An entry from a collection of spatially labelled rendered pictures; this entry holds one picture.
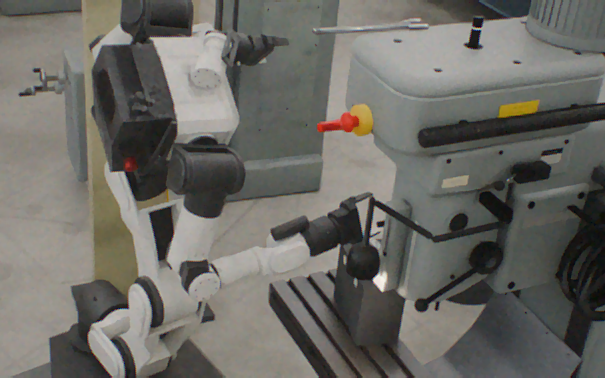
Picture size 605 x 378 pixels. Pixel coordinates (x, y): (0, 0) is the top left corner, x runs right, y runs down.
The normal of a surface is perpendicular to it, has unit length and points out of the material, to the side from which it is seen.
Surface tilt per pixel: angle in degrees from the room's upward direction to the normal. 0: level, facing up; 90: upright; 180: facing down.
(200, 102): 34
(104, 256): 90
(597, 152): 90
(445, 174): 90
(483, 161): 90
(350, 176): 0
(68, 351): 0
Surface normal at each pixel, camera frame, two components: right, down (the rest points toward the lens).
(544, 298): -0.90, 0.15
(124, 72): 0.40, -0.45
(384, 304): 0.23, 0.51
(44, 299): 0.08, -0.86
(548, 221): 0.43, 0.49
